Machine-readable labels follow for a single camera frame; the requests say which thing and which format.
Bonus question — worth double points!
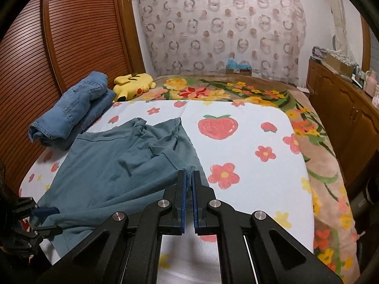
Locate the open cardboard box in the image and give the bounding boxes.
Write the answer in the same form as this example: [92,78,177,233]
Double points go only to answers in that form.
[324,50,356,76]

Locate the yellow plush toy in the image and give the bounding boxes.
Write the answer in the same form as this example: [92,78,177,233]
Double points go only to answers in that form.
[113,72,156,102]

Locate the wooden cabinet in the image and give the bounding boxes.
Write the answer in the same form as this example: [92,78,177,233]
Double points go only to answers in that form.
[305,58,379,190]

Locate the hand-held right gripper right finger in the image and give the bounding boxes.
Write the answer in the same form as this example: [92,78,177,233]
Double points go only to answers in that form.
[192,170,344,284]

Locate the cream lace curtain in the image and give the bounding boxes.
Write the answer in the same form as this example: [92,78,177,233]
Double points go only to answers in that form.
[326,0,356,60]

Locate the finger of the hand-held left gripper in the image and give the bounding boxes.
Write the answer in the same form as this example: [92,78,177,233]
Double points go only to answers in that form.
[30,206,60,216]
[30,224,65,240]

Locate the white strawberry print sheet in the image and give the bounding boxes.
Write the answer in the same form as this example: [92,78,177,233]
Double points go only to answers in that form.
[19,99,315,284]

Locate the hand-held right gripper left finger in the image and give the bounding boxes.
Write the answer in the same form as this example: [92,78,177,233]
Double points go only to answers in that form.
[36,170,188,284]

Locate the wooden louvered wardrobe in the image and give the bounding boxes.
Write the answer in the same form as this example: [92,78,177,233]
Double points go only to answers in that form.
[0,0,146,202]

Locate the cardboard box with blue contents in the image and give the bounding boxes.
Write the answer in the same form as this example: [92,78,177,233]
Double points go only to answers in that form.
[226,58,253,77]

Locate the pink kettle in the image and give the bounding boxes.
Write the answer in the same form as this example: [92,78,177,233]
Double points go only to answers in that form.
[365,70,379,97]

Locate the floral blanket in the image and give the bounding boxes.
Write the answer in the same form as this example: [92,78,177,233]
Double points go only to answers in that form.
[152,75,360,275]

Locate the ring patterned sheer curtain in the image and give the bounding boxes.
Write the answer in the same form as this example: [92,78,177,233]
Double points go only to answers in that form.
[136,0,307,79]

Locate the blue denim jeans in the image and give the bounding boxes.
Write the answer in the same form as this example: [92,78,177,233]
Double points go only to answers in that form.
[29,71,117,151]

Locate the teal pants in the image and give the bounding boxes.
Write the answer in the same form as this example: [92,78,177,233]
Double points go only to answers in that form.
[37,118,212,250]

